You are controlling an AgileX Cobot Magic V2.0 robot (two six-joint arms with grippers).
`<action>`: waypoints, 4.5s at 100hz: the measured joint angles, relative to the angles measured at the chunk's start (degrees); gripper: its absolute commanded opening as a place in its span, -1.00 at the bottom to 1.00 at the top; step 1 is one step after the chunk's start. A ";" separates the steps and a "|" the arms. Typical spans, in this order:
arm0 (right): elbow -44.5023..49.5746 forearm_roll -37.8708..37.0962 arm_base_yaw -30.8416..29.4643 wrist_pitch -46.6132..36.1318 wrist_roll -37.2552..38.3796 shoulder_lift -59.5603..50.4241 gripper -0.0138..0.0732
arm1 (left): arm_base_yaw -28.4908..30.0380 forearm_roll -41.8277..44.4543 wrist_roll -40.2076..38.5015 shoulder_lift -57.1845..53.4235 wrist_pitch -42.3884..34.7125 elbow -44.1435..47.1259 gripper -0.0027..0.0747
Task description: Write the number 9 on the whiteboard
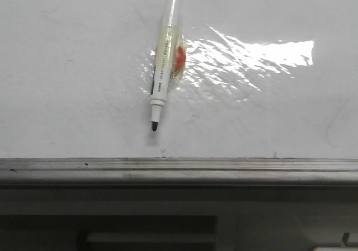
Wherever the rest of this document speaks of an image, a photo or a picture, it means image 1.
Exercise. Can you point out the grey aluminium whiteboard frame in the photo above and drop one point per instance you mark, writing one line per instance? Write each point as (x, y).
(178, 172)

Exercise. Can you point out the red magnet taped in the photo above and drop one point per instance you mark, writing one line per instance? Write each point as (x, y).
(180, 58)

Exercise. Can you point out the white whiteboard marker pen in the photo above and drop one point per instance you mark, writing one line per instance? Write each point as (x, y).
(165, 59)

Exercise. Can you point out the white whiteboard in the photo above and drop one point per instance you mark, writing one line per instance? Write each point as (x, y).
(263, 78)

